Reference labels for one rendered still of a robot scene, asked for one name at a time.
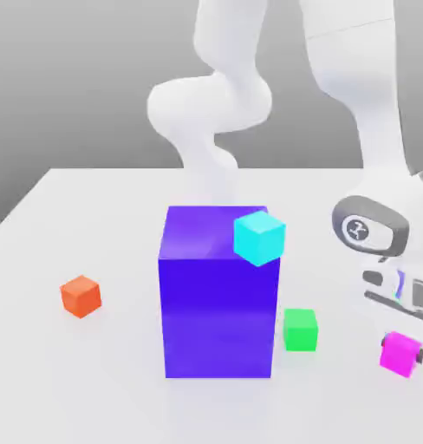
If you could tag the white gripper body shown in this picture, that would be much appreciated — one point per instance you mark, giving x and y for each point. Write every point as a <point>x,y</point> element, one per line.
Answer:
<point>402,317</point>

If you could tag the small orange cube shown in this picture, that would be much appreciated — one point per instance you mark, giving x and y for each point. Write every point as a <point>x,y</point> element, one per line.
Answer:
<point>80,297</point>

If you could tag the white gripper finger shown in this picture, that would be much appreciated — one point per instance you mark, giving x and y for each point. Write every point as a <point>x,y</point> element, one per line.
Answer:
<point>421,356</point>
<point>383,342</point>

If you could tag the small green cube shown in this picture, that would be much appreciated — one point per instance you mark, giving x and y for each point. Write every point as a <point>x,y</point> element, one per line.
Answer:
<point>300,331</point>

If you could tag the small cyan cube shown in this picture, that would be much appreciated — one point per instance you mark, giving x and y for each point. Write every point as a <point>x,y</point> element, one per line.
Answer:
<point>259,239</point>

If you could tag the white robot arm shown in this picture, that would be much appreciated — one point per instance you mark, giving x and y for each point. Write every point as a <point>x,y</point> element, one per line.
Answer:
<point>211,104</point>

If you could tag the large purple box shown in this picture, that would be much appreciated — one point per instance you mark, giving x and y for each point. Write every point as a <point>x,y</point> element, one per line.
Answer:
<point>216,312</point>

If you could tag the small magenta cube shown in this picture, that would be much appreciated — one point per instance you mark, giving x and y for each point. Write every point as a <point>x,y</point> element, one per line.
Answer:
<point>398,353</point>

